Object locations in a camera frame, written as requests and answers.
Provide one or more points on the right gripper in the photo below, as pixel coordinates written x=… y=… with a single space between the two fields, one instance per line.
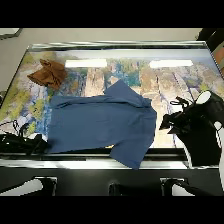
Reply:
x=173 y=121

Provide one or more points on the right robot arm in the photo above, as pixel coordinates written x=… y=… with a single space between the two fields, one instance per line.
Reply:
x=205 y=133

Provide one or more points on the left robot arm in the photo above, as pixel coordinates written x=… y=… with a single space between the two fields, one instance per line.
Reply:
x=20 y=142

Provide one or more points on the blue shirt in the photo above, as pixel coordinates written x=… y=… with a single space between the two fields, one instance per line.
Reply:
x=103 y=123

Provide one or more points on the brown garment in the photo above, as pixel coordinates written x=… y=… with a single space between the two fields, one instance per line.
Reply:
x=49 y=75

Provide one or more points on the silver frame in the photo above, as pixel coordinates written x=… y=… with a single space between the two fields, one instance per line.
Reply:
x=100 y=164

